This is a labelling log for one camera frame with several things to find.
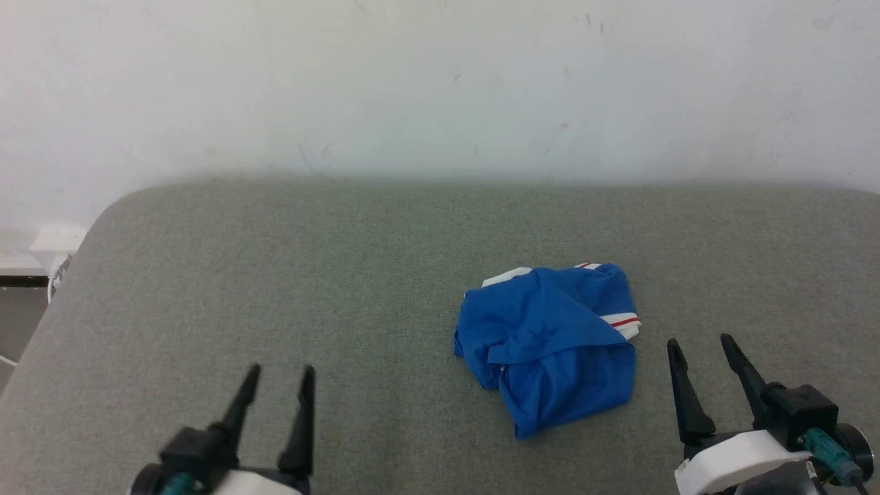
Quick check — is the gripper teal cable plug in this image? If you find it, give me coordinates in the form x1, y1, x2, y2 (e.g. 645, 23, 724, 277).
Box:
162, 472, 201, 495
801, 426, 868, 495

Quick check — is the left gripper teal cable plug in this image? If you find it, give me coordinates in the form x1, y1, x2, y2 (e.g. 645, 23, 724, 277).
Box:
162, 472, 201, 495

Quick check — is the right gripper teal cable plug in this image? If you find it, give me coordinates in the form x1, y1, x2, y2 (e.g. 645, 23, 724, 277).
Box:
801, 426, 868, 495

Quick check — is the white cable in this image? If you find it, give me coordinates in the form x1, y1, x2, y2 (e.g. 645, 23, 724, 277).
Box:
45, 253, 74, 303

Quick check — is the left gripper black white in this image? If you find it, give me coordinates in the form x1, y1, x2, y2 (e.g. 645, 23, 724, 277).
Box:
129, 364, 316, 495

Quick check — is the blue garment with white trim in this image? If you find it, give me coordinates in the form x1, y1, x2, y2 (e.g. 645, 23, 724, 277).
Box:
452, 262, 643, 440

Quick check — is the white wall box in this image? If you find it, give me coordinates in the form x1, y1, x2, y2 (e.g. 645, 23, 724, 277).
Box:
29, 223, 88, 252

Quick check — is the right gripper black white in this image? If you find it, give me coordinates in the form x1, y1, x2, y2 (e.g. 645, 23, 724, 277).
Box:
666, 333, 875, 495

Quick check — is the grey fabric sofa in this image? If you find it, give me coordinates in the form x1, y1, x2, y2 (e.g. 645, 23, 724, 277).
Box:
0, 177, 880, 495

